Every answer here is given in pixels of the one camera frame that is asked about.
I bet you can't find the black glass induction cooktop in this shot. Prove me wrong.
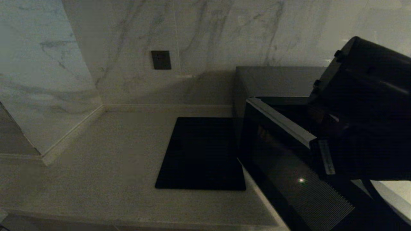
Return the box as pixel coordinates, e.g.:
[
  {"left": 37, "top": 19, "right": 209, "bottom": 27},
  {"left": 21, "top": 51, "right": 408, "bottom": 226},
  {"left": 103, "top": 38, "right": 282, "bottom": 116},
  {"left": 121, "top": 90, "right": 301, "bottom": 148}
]
[{"left": 155, "top": 117, "right": 247, "bottom": 191}]

